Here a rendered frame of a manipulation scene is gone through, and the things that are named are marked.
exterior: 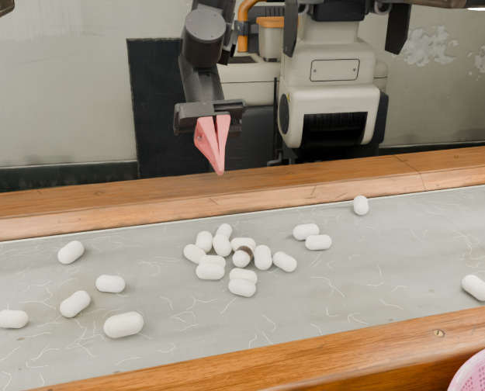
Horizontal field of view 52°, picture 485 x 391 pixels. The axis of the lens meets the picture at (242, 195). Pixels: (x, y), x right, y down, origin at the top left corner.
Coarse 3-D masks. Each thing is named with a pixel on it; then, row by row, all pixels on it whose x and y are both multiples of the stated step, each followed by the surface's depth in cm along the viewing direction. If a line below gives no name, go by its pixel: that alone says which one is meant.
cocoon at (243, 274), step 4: (236, 268) 57; (240, 268) 57; (232, 272) 57; (236, 272) 57; (240, 272) 57; (244, 272) 56; (248, 272) 56; (252, 272) 57; (232, 276) 57; (236, 276) 56; (240, 276) 56; (244, 276) 56; (248, 276) 56; (252, 276) 56; (256, 276) 57; (248, 280) 56; (252, 280) 56; (256, 280) 57
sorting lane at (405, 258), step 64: (448, 192) 81; (0, 256) 63; (128, 256) 63; (320, 256) 63; (384, 256) 63; (448, 256) 63; (64, 320) 52; (192, 320) 52; (256, 320) 52; (320, 320) 52; (384, 320) 52; (0, 384) 44
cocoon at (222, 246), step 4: (216, 236) 64; (220, 236) 63; (224, 236) 64; (216, 240) 63; (220, 240) 62; (224, 240) 62; (228, 240) 63; (216, 244) 62; (220, 244) 62; (224, 244) 62; (228, 244) 62; (216, 248) 62; (220, 248) 62; (224, 248) 62; (228, 248) 62; (220, 252) 62; (224, 252) 62; (228, 252) 62; (224, 256) 62
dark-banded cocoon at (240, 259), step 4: (244, 244) 62; (252, 248) 62; (236, 252) 60; (240, 252) 60; (244, 252) 60; (236, 256) 60; (240, 256) 60; (244, 256) 60; (248, 256) 60; (236, 260) 60; (240, 260) 59; (244, 260) 60; (248, 260) 60; (236, 264) 60; (240, 264) 60; (244, 264) 60
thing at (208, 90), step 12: (192, 84) 73; (204, 84) 72; (216, 84) 73; (192, 96) 72; (204, 96) 71; (216, 96) 72; (216, 108) 71; (228, 108) 71; (240, 108) 72; (240, 120) 76; (180, 132) 74
